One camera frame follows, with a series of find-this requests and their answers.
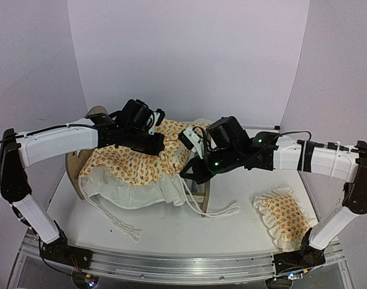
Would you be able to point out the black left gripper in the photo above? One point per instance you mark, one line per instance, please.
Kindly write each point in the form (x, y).
(158, 146)

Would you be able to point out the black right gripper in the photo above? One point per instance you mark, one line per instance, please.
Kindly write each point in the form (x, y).
(196, 164)

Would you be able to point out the wooden pet bed frame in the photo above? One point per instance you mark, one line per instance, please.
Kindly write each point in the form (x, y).
(77, 168)

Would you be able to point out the duck print ruffled cushion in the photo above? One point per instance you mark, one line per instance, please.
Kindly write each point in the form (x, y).
(135, 168)

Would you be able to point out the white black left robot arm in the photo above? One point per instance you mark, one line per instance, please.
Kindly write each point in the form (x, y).
(26, 156)

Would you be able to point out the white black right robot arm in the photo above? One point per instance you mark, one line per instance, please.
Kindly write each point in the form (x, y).
(333, 174)

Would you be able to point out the small duck print pillow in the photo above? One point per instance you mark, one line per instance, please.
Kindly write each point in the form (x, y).
(285, 218)

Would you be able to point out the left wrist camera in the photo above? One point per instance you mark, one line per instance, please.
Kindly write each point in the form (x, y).
(137, 114)

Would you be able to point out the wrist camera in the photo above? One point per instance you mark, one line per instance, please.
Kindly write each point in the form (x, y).
(137, 114)
(195, 139)

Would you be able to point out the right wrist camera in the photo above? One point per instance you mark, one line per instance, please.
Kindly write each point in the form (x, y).
(195, 139)

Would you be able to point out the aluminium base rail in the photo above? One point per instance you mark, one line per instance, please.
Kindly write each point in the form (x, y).
(33, 268)

